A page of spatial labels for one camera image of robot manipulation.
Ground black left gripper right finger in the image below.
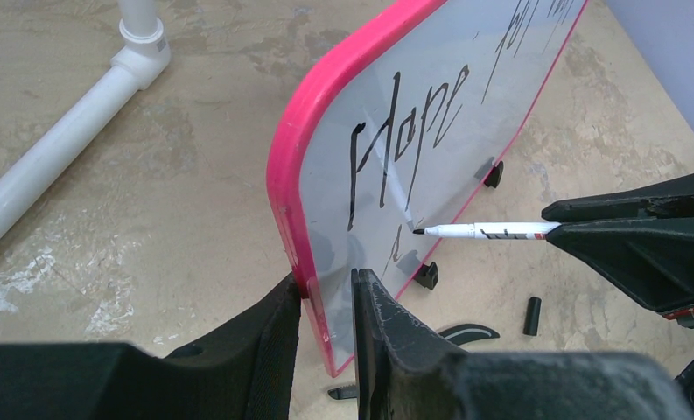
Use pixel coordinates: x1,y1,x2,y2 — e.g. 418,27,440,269
351,269,694,419

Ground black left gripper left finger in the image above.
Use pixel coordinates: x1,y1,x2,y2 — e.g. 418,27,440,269
0,276,301,419

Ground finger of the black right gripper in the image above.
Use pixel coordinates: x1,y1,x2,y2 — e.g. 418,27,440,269
547,218,694,313
541,173,694,223

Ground black marker cap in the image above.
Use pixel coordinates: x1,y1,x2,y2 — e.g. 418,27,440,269
522,297,542,337

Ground black whiteboard marker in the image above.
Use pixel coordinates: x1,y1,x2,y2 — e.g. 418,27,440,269
413,222,561,240

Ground pink framed whiteboard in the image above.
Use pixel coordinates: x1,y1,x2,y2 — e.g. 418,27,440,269
266,1,585,377

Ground metal whiteboard easel stand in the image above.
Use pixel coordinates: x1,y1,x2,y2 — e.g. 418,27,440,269
414,161,504,291

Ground white pvc pipe stand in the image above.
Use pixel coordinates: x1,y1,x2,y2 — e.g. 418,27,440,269
0,1,172,239

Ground black handled pliers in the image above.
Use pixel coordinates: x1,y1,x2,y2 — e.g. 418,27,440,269
326,324,501,401

